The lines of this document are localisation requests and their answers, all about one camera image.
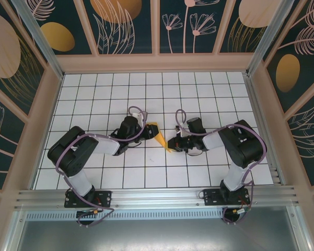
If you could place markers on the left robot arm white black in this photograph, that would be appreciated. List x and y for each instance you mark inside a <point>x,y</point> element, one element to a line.
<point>79,183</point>

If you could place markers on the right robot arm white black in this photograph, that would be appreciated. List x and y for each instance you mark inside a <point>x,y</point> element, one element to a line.
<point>233,179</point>

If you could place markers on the yellow paper sheet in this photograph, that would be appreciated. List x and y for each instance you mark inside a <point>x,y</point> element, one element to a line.
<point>160,138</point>

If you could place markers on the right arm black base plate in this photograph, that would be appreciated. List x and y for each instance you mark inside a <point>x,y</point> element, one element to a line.
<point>211,196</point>

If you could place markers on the grey metal sheet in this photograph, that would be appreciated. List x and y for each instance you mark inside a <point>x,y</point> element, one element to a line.
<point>156,235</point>

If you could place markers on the aluminium side rail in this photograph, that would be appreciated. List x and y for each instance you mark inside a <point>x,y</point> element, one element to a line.
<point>262,123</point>

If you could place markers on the aluminium mounting rail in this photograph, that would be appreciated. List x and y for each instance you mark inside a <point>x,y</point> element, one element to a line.
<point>156,196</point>

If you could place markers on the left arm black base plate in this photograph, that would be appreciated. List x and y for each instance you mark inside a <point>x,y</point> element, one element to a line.
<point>104,196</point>

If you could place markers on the aluminium corner post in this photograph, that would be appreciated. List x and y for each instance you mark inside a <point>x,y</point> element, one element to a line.
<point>36,28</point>
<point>270,31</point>

